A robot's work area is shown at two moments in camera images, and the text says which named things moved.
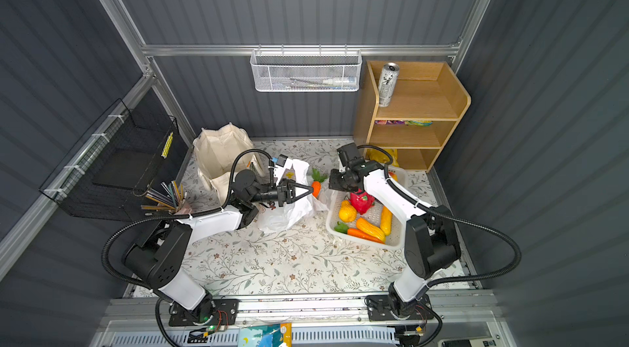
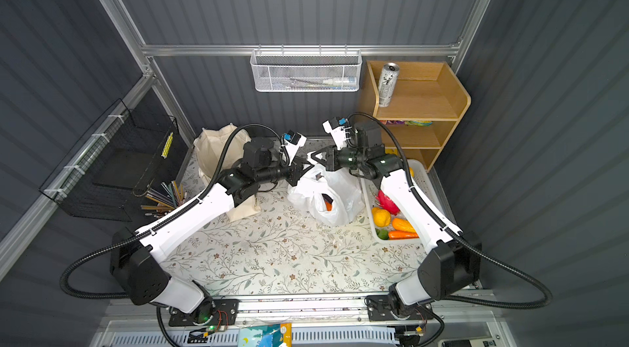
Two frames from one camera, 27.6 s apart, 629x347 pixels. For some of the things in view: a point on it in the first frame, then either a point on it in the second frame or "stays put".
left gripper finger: (305, 186) -> (298, 169)
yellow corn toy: (371, 228) -> (403, 225)
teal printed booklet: (278, 335) stays put
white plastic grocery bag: (286, 217) -> (334, 197)
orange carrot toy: (353, 232) -> (400, 235)
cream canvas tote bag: (216, 149) stays put
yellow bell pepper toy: (347, 212) -> (381, 217)
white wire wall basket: (305, 70) stays put
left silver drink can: (387, 83) stays put
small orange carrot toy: (316, 185) -> (328, 201)
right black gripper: (334, 182) -> (328, 161)
